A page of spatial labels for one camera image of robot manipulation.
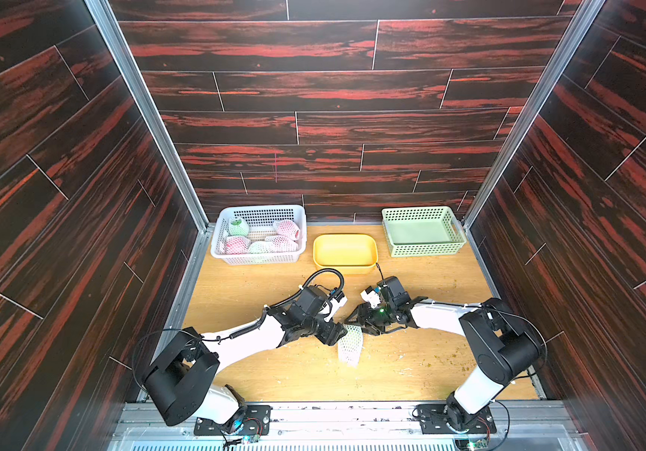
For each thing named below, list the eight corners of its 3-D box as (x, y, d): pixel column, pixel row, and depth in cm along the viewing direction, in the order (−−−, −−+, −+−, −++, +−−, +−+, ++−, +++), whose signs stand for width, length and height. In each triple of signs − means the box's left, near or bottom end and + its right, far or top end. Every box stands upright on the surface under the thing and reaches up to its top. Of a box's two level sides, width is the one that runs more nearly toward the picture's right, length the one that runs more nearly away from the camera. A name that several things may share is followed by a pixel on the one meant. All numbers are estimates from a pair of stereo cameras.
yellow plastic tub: (312, 274, 105) (312, 265, 101) (313, 242, 116) (313, 233, 111) (378, 273, 105) (380, 265, 101) (373, 242, 115) (375, 233, 111)
